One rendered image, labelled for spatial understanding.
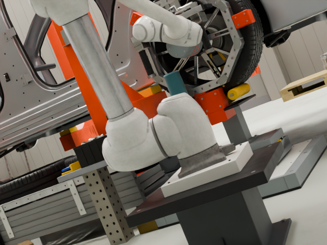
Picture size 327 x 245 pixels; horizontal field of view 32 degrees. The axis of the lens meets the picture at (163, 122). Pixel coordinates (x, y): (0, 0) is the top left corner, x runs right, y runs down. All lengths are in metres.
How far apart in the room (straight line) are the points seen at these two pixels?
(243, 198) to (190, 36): 0.75
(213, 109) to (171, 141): 1.06
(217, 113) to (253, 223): 1.16
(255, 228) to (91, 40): 0.85
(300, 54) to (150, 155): 7.07
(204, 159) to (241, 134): 1.20
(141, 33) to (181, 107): 0.51
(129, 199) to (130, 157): 1.28
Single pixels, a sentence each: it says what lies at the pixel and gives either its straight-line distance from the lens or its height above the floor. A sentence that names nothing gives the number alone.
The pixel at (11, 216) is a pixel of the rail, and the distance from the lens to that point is 3.81.
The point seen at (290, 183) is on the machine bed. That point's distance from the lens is 2.73.
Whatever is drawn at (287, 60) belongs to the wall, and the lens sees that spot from 8.98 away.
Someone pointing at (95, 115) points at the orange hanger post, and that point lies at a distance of 3.16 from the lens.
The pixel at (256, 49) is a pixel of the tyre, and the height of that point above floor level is 0.68.
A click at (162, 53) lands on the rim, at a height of 0.87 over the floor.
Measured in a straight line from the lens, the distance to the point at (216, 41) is 3.42.
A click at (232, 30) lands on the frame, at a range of 2.95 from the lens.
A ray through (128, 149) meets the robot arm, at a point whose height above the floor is 0.50.
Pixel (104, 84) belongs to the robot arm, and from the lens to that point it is 1.98.
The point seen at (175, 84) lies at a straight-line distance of 2.95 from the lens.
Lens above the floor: 0.61
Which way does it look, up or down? 2 degrees down
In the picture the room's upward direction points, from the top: 22 degrees counter-clockwise
